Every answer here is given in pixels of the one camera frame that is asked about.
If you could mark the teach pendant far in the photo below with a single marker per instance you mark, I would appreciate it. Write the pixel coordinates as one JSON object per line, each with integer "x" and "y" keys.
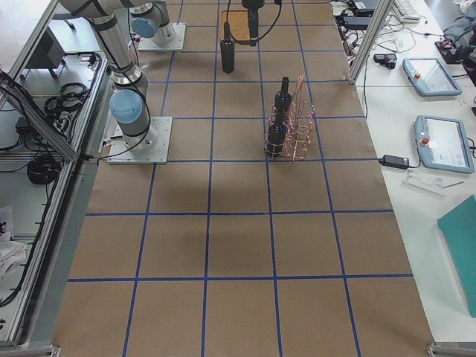
{"x": 430, "y": 77}

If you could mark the wooden tray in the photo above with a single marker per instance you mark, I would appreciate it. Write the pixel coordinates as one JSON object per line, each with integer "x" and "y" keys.
{"x": 238, "y": 21}

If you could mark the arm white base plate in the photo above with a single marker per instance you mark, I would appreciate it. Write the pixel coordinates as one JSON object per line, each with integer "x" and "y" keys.
{"x": 153, "y": 149}
{"x": 168, "y": 38}

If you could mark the teach pendant near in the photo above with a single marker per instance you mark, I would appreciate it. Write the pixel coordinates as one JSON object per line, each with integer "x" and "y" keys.
{"x": 441, "y": 144}

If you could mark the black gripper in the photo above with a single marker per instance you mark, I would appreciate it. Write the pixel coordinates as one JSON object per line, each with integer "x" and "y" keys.
{"x": 253, "y": 5}

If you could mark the copper wire bottle basket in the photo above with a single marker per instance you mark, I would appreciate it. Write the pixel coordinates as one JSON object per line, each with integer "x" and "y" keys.
{"x": 299, "y": 125}

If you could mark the aluminium frame post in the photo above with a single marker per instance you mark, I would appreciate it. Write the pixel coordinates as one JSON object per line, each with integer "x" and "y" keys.
{"x": 373, "y": 29}

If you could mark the dark wine bottle end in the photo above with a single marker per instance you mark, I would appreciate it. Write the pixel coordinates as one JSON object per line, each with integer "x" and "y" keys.
{"x": 276, "y": 133}

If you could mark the teach pendant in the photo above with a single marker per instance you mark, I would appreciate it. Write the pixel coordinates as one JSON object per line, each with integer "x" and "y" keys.
{"x": 441, "y": 144}
{"x": 430, "y": 77}

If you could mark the black power adapter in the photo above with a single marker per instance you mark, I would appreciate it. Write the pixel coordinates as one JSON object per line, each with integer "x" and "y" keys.
{"x": 394, "y": 162}

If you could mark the dark wine bottle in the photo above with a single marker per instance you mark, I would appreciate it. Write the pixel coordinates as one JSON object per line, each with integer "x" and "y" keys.
{"x": 227, "y": 50}
{"x": 282, "y": 99}

